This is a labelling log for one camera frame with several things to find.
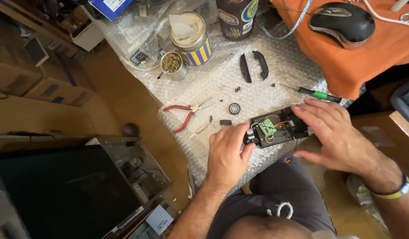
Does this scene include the person's right hand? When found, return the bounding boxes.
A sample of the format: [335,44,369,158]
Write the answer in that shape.
[290,98,393,186]

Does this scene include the person's left hand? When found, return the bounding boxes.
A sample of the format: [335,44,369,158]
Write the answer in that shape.
[206,123,257,192]

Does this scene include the black toy car chassis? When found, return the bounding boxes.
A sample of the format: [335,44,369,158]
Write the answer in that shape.
[243,106,310,148]

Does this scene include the metal tweezers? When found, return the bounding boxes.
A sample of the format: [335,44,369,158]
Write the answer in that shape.
[189,115,214,139]

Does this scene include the clear plastic bag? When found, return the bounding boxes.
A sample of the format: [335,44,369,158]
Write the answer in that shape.
[345,173,391,233]

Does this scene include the person's dark grey shorts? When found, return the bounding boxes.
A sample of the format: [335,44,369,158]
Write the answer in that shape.
[207,150,338,239]

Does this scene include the blue yellow wristband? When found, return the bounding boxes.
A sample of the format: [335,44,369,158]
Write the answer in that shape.
[368,173,409,200]

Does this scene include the bubble wrap sheet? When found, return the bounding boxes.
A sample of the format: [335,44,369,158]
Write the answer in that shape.
[102,0,367,197]

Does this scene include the orange cloth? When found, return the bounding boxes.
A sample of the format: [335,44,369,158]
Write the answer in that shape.
[270,0,409,100]

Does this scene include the white paper label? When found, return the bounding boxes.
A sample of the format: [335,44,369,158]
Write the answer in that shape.
[145,204,175,236]

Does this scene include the black curved plastic part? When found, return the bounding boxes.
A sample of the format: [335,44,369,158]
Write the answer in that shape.
[240,53,252,83]
[252,50,269,80]

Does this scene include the black round knob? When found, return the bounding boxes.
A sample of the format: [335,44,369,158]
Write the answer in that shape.
[121,122,140,138]

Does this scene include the metal tin of brass pieces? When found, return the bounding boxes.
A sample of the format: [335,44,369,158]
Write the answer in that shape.
[157,51,188,81]

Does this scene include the black silver computer mouse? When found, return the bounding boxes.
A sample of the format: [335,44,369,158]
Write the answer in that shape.
[308,2,376,50]

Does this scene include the yellow blue striped jar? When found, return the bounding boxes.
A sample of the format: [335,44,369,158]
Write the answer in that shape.
[169,12,213,66]

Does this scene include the small electronic component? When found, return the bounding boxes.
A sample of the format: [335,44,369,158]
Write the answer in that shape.
[129,49,149,66]

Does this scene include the brown bottle with stickers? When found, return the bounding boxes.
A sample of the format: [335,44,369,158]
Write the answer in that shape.
[215,0,259,42]

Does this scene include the white plastic rod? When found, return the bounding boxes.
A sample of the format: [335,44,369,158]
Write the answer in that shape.
[391,0,409,12]

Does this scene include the black computer case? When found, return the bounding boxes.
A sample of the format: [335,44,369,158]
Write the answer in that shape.
[0,135,174,239]

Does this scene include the white box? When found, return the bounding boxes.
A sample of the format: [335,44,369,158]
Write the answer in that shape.
[71,21,105,52]

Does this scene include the blue cardboard box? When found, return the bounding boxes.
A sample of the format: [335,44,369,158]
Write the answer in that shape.
[88,0,134,21]

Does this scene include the stack of cardboard boxes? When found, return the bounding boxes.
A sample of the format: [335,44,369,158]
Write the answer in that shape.
[0,59,96,107]

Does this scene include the small dark framed panel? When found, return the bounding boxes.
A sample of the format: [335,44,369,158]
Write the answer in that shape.
[24,35,50,68]

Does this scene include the green handled screwdriver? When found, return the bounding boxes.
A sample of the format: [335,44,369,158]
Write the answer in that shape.
[280,83,343,104]

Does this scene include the red handled pliers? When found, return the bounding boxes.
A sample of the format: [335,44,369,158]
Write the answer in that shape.
[163,96,216,135]

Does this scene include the white shorts drawstring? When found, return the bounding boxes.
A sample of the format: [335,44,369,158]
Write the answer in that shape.
[266,201,294,220]

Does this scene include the blue white cord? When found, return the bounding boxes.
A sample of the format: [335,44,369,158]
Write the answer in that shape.
[259,0,313,40]

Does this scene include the thin white wire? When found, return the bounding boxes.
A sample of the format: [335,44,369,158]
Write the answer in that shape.
[120,56,161,72]

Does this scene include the white cable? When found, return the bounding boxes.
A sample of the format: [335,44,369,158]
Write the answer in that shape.
[361,0,409,26]

